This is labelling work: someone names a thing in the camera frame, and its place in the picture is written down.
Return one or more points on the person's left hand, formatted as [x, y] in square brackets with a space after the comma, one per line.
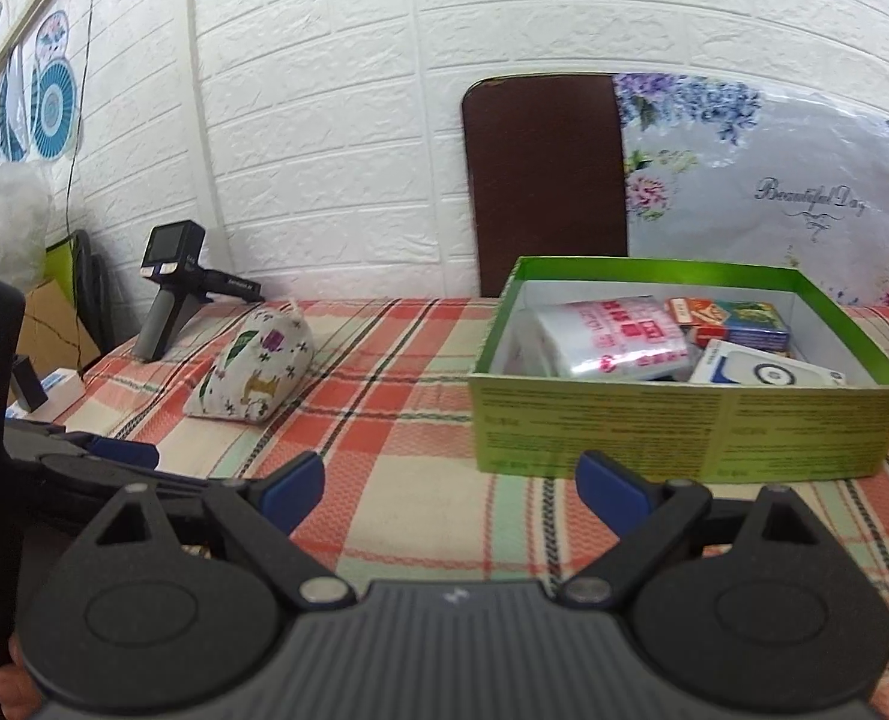
[13, 690]

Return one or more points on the white blue box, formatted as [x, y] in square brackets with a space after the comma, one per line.
[759, 371]

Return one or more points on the dark brown board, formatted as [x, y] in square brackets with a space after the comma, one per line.
[545, 180]

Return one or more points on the white power strip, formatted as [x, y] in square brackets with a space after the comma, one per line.
[61, 386]

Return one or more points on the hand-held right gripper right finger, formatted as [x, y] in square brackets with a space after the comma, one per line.
[609, 491]

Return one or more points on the black handheld device with screen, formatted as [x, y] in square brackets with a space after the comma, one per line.
[170, 251]

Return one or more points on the green cardboard box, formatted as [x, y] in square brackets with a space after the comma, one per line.
[602, 427]

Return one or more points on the clear tissue packet red print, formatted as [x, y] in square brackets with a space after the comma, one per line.
[609, 337]

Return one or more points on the black power adapter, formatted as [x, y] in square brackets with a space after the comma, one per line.
[30, 384]

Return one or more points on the wall poster with blue fans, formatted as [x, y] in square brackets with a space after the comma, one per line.
[54, 105]

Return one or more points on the colourful playing card box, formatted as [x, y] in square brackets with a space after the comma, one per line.
[752, 322]

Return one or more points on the brown cardboard box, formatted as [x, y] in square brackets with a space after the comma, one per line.
[50, 322]

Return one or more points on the white plastic bag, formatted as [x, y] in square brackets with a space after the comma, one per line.
[5, 217]

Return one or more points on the red card box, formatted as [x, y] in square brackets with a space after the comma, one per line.
[695, 313]

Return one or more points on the floral printed bedding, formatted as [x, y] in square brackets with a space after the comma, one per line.
[789, 187]

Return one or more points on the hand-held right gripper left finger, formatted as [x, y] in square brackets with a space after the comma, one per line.
[294, 487]

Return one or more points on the lime green board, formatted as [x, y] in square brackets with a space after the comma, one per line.
[60, 262]

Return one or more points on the printed white fabric pouch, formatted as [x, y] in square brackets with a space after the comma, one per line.
[253, 367]

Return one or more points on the plaid blanket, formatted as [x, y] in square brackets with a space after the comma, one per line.
[414, 405]

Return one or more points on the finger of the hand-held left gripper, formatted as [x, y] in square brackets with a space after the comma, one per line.
[76, 484]
[121, 454]

